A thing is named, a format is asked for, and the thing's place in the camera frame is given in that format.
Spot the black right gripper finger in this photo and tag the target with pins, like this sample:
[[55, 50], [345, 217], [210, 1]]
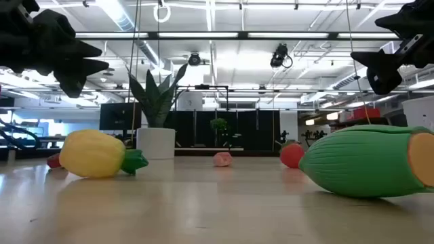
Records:
[[407, 20], [379, 59]]

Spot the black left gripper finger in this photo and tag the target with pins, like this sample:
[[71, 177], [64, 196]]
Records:
[[88, 67], [81, 49]]

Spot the red toy cherry with stem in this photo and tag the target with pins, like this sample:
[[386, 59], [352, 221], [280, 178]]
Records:
[[53, 161]]

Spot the green toy corn cob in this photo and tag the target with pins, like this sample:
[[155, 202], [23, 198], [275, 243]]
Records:
[[359, 162]]

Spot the pink toy fruit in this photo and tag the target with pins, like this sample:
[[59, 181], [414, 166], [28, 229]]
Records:
[[222, 159]]

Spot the red storage box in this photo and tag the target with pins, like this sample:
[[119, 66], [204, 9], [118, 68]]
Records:
[[366, 113]]

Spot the black background monitor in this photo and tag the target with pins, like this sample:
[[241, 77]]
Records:
[[118, 117]]

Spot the green snake plant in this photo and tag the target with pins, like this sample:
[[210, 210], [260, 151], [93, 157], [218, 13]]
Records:
[[156, 101]]

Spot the white round plant pot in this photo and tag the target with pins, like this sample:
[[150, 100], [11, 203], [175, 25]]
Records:
[[156, 144]]

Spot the black round ceiling device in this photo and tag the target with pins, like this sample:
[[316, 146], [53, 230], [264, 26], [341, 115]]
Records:
[[194, 59]]

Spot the overhead light bar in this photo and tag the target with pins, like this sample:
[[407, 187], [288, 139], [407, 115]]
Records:
[[196, 35]]

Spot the small background plant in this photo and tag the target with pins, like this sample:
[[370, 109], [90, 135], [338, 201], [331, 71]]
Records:
[[219, 124]]

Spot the black partition panel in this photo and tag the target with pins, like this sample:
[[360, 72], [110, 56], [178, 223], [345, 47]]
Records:
[[244, 132]]

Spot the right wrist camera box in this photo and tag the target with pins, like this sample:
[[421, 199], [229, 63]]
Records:
[[383, 81]]

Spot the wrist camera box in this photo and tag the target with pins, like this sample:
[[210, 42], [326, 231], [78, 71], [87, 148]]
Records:
[[383, 81], [73, 86]]

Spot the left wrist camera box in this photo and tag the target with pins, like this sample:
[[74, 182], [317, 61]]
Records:
[[73, 86]]

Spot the black overhead camera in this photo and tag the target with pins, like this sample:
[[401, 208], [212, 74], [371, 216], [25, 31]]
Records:
[[278, 56]]

